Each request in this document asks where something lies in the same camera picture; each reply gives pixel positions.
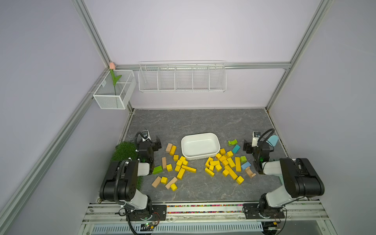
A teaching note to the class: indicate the light green cube block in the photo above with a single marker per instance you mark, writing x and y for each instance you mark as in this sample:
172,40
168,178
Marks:
243,159

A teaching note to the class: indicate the teal toy shovel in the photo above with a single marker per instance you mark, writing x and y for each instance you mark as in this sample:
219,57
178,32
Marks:
273,140

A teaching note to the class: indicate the long yellow block right upright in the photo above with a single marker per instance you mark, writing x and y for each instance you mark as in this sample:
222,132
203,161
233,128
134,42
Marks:
238,164

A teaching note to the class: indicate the natural wood arch block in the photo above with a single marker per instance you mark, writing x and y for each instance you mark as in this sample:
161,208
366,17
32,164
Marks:
249,172

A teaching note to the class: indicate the natural wood block lower left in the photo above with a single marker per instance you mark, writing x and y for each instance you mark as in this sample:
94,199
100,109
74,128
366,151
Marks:
156,182

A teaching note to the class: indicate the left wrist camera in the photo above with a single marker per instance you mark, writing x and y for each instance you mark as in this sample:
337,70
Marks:
146,135

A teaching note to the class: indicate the light blue flat block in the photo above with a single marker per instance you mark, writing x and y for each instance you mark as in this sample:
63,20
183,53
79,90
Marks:
245,165

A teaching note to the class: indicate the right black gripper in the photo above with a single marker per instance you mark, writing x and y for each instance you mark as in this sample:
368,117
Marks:
248,147

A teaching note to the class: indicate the natural wood block upper left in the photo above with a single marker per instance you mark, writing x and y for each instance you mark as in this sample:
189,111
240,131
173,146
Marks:
169,147

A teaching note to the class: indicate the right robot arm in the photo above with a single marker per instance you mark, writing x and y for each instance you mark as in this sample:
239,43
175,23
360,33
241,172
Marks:
300,180

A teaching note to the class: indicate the white mesh wall basket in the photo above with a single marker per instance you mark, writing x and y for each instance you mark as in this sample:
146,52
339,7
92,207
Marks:
105,96

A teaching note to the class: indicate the green arch block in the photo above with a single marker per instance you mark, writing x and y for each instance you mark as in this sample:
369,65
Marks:
232,143

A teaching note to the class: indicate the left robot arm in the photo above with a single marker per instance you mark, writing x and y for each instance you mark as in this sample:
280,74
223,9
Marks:
120,182

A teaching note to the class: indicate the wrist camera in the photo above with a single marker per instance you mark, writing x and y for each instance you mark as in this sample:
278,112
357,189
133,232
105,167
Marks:
255,138
146,135

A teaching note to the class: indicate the artificial pink tulip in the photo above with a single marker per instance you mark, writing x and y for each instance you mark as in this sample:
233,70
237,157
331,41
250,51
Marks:
115,78

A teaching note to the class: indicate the green artificial grass mat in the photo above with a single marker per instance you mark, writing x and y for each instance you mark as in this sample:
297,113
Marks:
124,151

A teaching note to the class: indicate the yellow half cylinder block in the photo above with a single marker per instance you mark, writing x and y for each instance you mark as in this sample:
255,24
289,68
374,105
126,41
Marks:
173,187

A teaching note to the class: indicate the long yellow block left pile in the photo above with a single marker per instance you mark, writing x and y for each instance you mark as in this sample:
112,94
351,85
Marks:
189,169

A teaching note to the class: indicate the teal triangle block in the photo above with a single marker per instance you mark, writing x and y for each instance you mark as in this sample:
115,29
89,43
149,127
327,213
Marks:
236,149

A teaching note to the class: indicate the green wedge block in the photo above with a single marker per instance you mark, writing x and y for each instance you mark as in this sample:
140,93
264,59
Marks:
157,170

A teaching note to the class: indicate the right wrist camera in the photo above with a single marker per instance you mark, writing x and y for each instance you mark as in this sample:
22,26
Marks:
255,138

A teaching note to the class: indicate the yellow block right pile left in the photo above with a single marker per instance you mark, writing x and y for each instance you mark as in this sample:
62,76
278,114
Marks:
208,171

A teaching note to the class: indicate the white plastic bin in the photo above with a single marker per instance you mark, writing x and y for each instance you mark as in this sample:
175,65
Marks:
199,146

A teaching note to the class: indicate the white wire wall rack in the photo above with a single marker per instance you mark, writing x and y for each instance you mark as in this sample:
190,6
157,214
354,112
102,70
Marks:
191,76

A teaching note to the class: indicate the yellow rectangular block left pile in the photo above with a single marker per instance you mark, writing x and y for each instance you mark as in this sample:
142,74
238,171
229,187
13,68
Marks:
181,174

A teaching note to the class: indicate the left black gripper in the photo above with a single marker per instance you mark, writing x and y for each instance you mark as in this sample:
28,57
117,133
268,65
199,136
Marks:
155,144

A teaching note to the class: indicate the natural wood plank block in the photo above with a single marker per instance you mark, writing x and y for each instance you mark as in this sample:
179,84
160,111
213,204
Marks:
164,163

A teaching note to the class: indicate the yellow cube block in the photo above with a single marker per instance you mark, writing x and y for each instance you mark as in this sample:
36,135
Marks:
240,180
164,180
169,168

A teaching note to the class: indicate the long yellow block right diagonal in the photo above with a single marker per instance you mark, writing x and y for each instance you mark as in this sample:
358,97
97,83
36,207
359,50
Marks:
231,172

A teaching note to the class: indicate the natural wood long block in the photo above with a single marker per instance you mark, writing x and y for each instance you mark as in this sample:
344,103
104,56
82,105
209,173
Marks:
171,182

